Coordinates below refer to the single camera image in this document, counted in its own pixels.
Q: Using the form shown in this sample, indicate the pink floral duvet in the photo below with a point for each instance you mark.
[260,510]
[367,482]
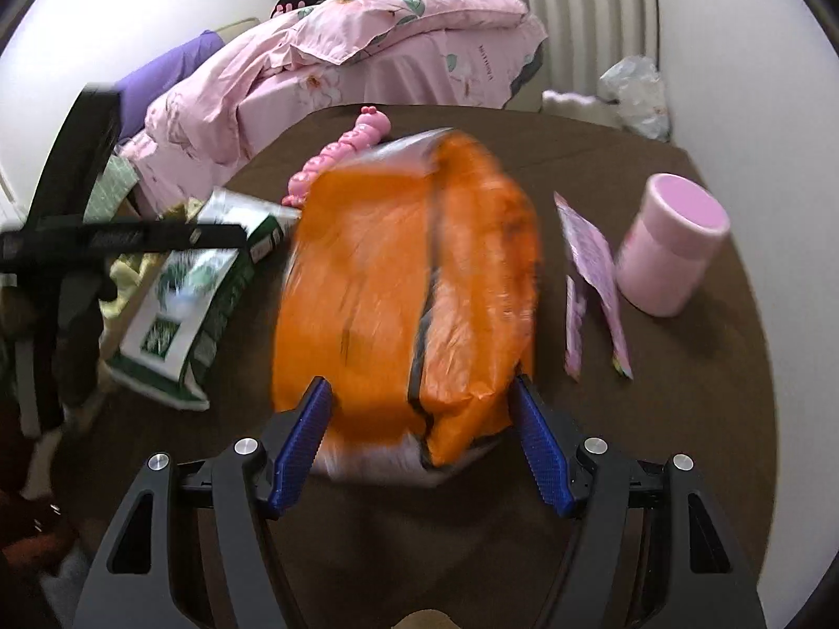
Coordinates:
[328,59]

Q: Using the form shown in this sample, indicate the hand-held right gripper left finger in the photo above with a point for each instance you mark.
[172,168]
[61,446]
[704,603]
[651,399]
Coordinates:
[301,452]

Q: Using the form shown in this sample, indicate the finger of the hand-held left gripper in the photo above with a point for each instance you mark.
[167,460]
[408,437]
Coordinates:
[131,237]
[78,151]

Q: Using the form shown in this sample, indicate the white plastic bag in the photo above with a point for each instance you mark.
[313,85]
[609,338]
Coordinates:
[636,98]

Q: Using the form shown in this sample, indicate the pink cylindrical cup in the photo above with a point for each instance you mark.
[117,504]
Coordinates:
[668,249]

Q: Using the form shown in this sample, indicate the beige headboard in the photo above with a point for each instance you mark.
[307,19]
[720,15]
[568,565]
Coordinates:
[233,27]

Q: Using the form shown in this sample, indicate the purple pillow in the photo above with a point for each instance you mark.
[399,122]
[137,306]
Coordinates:
[164,75]

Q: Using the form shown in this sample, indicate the white fluffy item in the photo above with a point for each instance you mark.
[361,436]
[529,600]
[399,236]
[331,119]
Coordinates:
[577,105]

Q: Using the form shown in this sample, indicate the pink printed wrapper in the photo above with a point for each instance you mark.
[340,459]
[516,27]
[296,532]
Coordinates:
[593,282]

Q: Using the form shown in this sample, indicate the orange snack bag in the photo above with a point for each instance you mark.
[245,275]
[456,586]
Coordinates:
[419,288]

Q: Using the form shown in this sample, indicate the bed with pink floral sheet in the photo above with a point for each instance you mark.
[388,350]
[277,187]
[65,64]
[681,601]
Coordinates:
[426,78]

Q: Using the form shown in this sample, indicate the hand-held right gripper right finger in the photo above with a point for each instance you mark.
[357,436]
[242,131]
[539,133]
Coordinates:
[544,452]

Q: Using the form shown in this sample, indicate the green checked cloth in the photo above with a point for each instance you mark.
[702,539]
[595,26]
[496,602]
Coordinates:
[111,193]

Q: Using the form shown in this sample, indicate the green and white snack packet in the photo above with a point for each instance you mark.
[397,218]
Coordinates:
[190,301]

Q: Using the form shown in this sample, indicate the pink caterpillar toy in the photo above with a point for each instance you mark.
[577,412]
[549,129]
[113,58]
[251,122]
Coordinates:
[337,151]

